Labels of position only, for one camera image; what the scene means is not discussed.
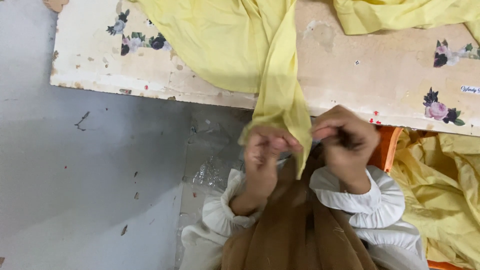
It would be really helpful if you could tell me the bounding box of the person's white garment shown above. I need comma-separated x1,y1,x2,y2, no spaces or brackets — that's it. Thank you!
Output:
179,165,430,270

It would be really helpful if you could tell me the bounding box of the person's left hand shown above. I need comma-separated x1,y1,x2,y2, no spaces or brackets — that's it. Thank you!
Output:
243,125,303,193

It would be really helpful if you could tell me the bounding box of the heap of yellow fabric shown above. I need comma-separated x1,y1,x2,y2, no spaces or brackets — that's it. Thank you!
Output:
389,129,480,270

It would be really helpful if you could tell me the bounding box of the orange plastic crate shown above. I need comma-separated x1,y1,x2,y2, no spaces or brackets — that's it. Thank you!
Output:
367,125,466,270

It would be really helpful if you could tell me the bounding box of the pale yellow fabric piece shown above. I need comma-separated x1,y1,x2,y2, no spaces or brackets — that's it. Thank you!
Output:
137,0,313,181
333,0,480,43

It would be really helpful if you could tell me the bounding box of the person's brown scarf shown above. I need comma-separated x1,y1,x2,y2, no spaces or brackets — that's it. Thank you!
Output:
220,149,380,270

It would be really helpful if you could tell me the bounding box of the person's right hand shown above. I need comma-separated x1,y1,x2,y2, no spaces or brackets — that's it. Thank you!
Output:
310,104,382,179

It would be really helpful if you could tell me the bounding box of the clear plastic bag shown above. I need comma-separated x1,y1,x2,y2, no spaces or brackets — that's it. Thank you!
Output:
179,111,256,196

